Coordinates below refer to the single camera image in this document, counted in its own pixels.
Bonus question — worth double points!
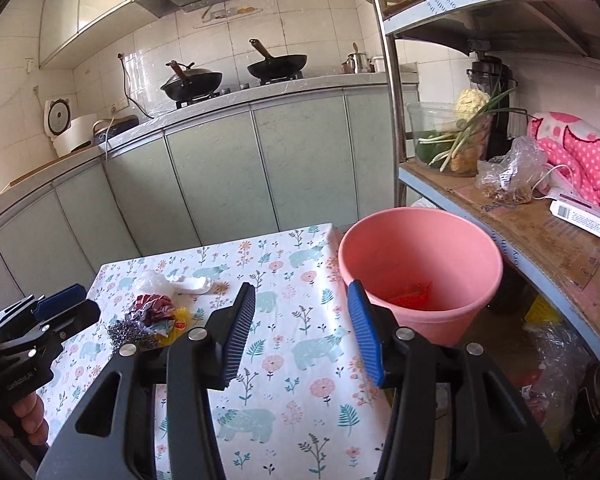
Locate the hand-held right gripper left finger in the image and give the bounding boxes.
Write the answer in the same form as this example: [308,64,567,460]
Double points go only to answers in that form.
[36,282,257,480]

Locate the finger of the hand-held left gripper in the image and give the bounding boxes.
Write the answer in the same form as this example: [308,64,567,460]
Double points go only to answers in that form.
[0,283,87,342]
[0,300,102,362]

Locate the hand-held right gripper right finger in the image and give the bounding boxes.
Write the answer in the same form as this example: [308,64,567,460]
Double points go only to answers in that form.
[346,280,566,480]

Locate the white tissue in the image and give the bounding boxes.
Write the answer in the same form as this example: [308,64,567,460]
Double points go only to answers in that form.
[172,274,216,295]

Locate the colourful candy wrapper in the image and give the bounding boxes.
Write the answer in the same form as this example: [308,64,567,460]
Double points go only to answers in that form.
[145,320,177,347]

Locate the clear plastic wrap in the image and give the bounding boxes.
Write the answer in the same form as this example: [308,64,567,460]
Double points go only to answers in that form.
[137,269,182,297]

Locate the pink plastic bucket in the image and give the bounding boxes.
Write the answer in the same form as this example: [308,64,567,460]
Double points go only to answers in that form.
[337,205,504,347]

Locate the person's left hand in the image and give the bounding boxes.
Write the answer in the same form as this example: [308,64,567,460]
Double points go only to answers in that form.
[9,392,50,447]

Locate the floral bear printed tablecloth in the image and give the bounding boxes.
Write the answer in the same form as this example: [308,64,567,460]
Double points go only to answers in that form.
[42,224,397,480]

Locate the dark red crumpled wrapper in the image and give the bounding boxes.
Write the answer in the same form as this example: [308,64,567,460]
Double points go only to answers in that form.
[132,293,176,322]

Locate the wooden cutting board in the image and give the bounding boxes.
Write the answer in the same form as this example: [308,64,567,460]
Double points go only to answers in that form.
[9,152,102,192]

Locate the pale green lower cabinets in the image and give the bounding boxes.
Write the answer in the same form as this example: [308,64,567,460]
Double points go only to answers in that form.
[0,82,422,312]

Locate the white rice cooker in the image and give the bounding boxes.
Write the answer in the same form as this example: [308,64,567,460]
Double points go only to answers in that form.
[43,98,101,159]

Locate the yellow packet under rack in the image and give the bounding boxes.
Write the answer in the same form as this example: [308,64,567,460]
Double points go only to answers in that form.
[523,294,564,327]

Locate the dark electric cooker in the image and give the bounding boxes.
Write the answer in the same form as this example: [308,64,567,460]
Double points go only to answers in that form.
[90,115,140,147]

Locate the brown cardboard sheet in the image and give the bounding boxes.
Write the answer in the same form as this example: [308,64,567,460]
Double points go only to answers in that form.
[402,159,600,307]

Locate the plastic bag of nuts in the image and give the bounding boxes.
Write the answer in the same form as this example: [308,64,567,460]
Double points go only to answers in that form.
[474,134,551,206]

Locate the clear container with vegetables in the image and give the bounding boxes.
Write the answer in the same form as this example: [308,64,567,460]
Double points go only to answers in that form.
[418,87,531,171]

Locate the metal shelf rack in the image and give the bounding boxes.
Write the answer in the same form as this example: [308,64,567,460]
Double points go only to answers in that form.
[359,0,600,480]

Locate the gas stove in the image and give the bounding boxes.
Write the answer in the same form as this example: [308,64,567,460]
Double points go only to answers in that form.
[174,72,306,110]

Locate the white cardboard box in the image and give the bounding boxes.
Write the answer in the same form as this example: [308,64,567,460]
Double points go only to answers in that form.
[549,192,600,239]

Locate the black wok with lid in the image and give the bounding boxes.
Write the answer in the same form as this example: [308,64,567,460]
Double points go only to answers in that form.
[159,59,224,102]

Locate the cauliflower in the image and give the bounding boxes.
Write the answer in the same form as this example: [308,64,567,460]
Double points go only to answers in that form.
[454,88,492,124]

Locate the steel kettle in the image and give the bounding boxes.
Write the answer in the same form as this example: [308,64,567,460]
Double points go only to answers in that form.
[348,42,372,75]

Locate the black open wok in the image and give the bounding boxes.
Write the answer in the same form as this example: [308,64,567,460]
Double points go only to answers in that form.
[246,38,309,81]

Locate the pink polka dot cloth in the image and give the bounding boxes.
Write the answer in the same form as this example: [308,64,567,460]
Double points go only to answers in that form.
[527,111,600,217]

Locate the black blender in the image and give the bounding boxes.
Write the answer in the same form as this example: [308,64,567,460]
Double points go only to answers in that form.
[467,52,519,162]

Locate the upper kitchen cabinets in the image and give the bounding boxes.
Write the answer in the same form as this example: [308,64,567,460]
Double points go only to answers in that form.
[38,0,147,70]

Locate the white power cable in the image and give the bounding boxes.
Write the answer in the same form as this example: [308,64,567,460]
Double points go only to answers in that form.
[102,117,117,162]

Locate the black power cable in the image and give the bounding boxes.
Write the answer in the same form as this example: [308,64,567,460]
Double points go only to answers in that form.
[117,52,154,120]

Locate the white charger cable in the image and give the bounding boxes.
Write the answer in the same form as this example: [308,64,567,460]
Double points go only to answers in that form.
[529,163,581,202]

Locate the glass wall shelf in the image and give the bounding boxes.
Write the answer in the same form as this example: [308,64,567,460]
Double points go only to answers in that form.
[192,4,262,30]

